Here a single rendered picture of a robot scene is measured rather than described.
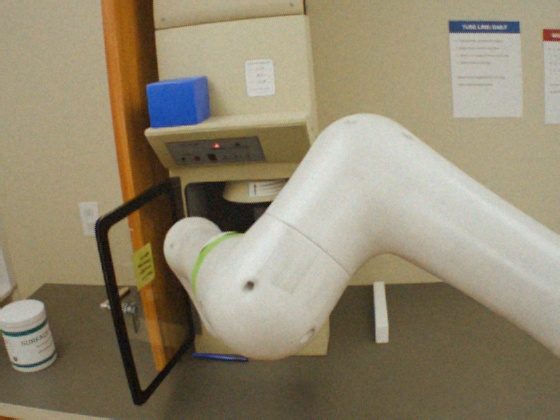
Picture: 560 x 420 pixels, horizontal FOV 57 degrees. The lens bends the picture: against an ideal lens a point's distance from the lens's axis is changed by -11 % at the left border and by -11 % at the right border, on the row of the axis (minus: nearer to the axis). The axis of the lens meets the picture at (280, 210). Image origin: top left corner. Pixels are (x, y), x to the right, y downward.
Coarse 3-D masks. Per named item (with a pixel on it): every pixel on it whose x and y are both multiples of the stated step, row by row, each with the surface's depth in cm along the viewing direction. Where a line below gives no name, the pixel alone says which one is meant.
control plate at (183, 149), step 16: (176, 144) 113; (192, 144) 113; (208, 144) 113; (224, 144) 112; (240, 144) 112; (256, 144) 112; (176, 160) 118; (192, 160) 118; (208, 160) 118; (224, 160) 118; (240, 160) 117; (256, 160) 117
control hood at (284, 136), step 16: (288, 112) 115; (304, 112) 114; (160, 128) 110; (176, 128) 110; (192, 128) 109; (208, 128) 108; (224, 128) 108; (240, 128) 108; (256, 128) 107; (272, 128) 107; (288, 128) 107; (304, 128) 107; (160, 144) 113; (272, 144) 112; (288, 144) 112; (304, 144) 111; (272, 160) 117; (288, 160) 117
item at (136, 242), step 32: (96, 224) 96; (128, 224) 105; (160, 224) 118; (128, 256) 105; (160, 256) 118; (128, 288) 105; (160, 288) 118; (128, 320) 105; (160, 320) 117; (160, 352) 117
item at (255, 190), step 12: (228, 180) 130; (240, 180) 127; (252, 180) 125; (264, 180) 125; (276, 180) 126; (288, 180) 128; (228, 192) 129; (240, 192) 126; (252, 192) 125; (264, 192) 125; (276, 192) 126
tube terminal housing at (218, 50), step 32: (160, 32) 115; (192, 32) 114; (224, 32) 114; (256, 32) 113; (288, 32) 112; (160, 64) 117; (192, 64) 116; (224, 64) 116; (288, 64) 114; (224, 96) 118; (288, 96) 116; (224, 352) 136; (320, 352) 132
